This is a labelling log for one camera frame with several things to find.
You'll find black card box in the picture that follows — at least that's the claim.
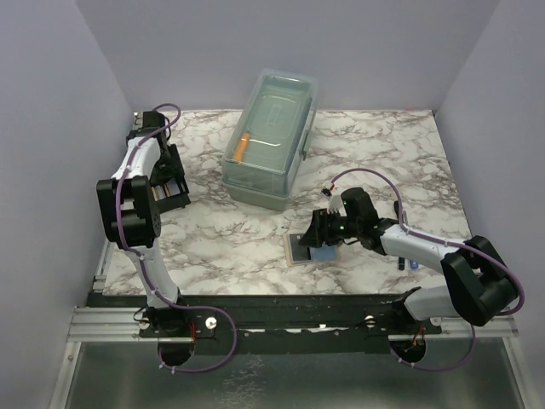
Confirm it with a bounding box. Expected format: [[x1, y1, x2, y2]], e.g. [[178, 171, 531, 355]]
[[150, 144, 191, 214]]

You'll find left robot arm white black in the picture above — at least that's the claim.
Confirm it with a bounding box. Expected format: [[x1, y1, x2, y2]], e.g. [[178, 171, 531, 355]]
[[96, 109, 189, 337]]

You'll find black VIP credit card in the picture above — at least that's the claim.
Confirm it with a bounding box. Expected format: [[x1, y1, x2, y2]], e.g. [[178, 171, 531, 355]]
[[289, 233, 312, 263]]

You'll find aluminium extrusion rail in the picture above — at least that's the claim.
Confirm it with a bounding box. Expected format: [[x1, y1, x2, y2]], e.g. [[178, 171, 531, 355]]
[[67, 307, 158, 343]]

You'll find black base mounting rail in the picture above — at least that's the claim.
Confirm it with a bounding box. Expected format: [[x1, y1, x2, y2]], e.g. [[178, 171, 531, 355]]
[[140, 291, 444, 354]]

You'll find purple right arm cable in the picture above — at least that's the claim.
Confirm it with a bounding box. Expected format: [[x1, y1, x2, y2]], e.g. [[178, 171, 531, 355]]
[[318, 168, 527, 371]]

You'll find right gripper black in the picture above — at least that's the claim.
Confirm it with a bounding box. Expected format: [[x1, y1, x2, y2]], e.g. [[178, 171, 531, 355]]
[[298, 209, 361, 248]]

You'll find orange tool inside toolbox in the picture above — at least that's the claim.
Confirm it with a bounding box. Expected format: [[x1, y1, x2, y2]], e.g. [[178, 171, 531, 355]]
[[232, 132, 251, 163]]

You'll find translucent green plastic toolbox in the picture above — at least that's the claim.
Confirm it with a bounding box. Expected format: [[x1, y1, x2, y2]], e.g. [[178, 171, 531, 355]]
[[221, 69, 318, 211]]

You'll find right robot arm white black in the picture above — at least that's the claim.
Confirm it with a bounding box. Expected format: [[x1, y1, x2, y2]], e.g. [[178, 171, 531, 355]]
[[299, 187, 520, 334]]

